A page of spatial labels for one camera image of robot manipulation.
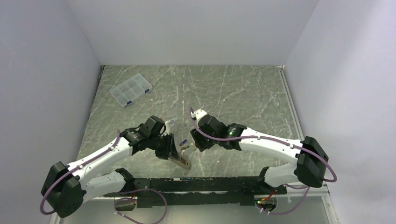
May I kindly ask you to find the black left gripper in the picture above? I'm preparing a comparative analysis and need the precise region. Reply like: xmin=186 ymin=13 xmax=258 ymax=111
xmin=148 ymin=132 xmax=180 ymax=161

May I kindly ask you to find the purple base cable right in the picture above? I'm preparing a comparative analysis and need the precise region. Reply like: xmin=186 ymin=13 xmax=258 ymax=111
xmin=255 ymin=184 xmax=311 ymax=216

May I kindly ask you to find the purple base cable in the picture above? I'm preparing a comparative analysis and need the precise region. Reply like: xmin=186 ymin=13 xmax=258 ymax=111
xmin=113 ymin=188 xmax=169 ymax=224
xmin=255 ymin=184 xmax=311 ymax=216

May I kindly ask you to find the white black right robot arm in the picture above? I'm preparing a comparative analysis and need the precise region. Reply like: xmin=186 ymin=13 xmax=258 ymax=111
xmin=190 ymin=110 xmax=329 ymax=194

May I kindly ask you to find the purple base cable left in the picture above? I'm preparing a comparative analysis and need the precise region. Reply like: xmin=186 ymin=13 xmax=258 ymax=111
xmin=113 ymin=188 xmax=169 ymax=224

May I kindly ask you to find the aluminium frame rail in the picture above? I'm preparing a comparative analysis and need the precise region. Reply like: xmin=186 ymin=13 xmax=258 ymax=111
xmin=277 ymin=65 xmax=339 ymax=224

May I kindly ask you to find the white remote control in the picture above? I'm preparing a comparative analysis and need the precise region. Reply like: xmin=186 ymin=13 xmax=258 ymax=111
xmin=169 ymin=157 xmax=191 ymax=170

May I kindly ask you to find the clear plastic organizer box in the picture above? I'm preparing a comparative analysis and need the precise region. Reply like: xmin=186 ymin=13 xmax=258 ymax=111
xmin=110 ymin=73 xmax=152 ymax=107

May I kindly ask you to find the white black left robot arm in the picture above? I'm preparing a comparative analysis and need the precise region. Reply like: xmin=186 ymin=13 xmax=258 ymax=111
xmin=40 ymin=116 xmax=176 ymax=217

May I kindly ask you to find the blue purple battery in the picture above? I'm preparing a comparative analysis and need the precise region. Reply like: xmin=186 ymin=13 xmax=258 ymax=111
xmin=179 ymin=140 xmax=187 ymax=146

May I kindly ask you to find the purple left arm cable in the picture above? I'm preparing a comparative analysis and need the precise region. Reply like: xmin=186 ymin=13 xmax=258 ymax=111
xmin=39 ymin=129 xmax=121 ymax=216

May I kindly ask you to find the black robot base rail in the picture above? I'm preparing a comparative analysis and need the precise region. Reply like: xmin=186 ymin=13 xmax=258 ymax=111
xmin=105 ymin=176 xmax=287 ymax=208

